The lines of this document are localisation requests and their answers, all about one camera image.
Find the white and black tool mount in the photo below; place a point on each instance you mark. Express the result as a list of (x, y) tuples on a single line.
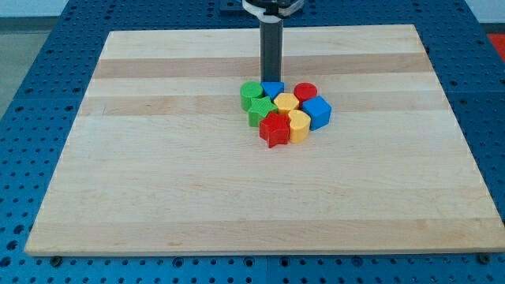
[(272, 9)]

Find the red star block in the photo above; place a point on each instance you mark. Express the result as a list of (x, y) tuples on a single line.
[(275, 129)]

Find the green cylinder block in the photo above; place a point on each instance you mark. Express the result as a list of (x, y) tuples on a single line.
[(248, 91)]

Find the blue triangle block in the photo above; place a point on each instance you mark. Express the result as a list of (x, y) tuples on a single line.
[(272, 89)]

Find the yellow hexagon block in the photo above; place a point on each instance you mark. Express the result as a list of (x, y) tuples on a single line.
[(286, 102)]

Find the blue cube block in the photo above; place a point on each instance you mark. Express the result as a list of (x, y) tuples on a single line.
[(319, 110)]

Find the yellow heart block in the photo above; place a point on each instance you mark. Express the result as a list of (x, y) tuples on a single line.
[(299, 126)]

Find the green star block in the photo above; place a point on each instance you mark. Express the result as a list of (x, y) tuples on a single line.
[(259, 110)]

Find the red cylinder block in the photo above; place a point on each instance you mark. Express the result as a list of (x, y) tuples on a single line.
[(305, 91)]

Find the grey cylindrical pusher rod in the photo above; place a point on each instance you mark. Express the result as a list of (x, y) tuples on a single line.
[(271, 50)]

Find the wooden board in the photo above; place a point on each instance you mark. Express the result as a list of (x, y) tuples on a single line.
[(161, 161)]

